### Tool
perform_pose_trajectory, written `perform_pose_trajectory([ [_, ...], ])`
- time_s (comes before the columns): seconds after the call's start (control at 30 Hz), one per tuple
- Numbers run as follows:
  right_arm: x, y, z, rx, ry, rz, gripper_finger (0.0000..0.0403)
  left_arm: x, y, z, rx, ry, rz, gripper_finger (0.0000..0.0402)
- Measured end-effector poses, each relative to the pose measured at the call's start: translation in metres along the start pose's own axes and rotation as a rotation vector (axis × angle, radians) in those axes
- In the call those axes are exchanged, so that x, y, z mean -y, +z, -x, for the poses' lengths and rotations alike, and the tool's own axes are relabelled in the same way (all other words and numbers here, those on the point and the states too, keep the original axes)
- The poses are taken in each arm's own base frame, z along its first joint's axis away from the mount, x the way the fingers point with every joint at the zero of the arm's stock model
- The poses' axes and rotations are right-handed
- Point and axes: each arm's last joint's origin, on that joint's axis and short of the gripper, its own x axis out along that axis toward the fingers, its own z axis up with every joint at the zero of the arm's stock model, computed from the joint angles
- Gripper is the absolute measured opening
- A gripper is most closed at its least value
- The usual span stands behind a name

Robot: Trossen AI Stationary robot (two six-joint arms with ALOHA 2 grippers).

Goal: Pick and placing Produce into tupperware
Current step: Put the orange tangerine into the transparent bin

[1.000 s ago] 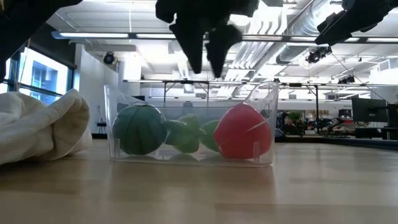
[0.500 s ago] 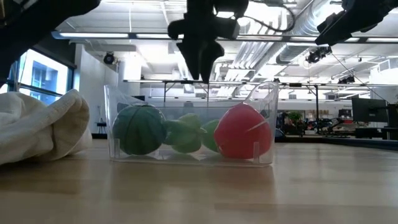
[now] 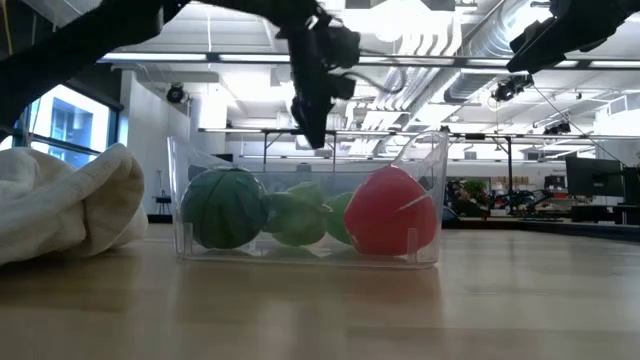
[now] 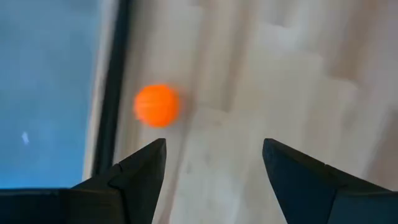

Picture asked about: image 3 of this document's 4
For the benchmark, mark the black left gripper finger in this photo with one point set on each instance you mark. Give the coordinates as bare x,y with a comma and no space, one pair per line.
314,122

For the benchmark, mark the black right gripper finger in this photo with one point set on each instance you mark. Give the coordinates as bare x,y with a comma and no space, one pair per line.
531,47

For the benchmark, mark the ridged green toy vegetable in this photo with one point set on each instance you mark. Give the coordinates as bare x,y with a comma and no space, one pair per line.
295,217

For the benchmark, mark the red toy fruit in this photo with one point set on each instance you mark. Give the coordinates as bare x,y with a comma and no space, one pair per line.
387,215

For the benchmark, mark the dark green toy watermelon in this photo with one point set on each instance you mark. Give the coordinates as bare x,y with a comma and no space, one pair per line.
224,207

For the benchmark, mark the clear plastic container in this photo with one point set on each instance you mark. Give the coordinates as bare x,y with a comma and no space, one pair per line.
300,257

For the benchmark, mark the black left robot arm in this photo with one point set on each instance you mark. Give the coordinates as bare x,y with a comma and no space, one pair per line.
75,45

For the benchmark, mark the black ceiling spotlight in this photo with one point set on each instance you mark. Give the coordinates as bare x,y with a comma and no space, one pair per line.
510,87
175,93

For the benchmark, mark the black computer monitor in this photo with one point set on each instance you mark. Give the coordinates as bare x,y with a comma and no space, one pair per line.
595,177

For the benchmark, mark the long ceiling light bar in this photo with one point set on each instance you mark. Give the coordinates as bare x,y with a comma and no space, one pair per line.
150,57

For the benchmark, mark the large glass window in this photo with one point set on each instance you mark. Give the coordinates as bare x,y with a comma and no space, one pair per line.
70,120

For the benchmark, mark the white checked cloth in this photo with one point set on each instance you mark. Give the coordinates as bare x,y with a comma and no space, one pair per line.
60,205

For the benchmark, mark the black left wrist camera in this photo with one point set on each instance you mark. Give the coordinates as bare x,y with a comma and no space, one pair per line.
345,46

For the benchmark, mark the silver ventilation duct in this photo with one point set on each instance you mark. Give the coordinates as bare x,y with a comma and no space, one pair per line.
480,50

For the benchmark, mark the black aluminium table frame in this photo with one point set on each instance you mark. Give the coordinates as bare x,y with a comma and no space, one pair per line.
575,229

